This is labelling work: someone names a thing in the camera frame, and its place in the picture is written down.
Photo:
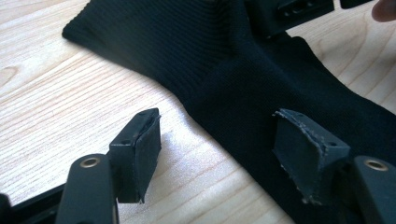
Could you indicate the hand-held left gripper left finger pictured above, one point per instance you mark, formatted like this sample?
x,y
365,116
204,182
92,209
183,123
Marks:
x,y
134,165

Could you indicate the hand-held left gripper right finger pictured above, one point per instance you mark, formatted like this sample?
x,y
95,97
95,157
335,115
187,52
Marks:
x,y
306,155

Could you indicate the black sock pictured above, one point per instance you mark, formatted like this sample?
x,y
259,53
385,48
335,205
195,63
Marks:
x,y
233,77

